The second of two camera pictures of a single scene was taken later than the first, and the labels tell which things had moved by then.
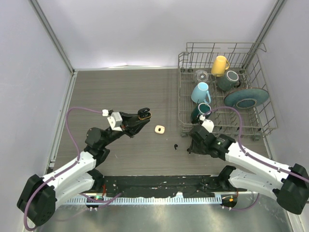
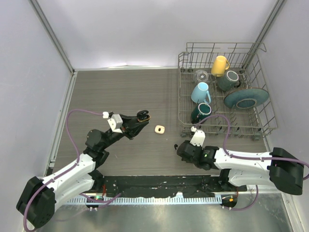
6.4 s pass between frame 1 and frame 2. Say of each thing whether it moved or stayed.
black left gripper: stayed
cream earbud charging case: stayed
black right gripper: moved
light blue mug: stayed
